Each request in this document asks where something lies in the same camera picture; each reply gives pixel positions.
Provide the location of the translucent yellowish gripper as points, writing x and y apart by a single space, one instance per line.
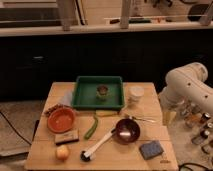
168 115

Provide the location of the white dish brush black head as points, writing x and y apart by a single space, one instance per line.
86 155

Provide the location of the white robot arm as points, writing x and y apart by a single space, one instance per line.
182 84

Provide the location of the dark purple metal bowl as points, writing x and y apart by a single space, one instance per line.
126 131

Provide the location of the red bowl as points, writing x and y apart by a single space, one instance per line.
61 120

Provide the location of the spice bottles on floor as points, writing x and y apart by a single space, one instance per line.
196 119

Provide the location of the blue sponge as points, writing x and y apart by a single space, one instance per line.
151 150

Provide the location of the white plastic cup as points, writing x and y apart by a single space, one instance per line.
135 93

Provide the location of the small jar in tray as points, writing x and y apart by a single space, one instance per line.
102 92

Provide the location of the green cucumber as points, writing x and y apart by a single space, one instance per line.
90 132

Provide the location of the green plastic tray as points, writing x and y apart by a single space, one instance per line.
84 94

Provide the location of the brown wooden block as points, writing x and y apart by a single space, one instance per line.
67 137

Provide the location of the yellow onion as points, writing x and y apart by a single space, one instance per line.
62 152

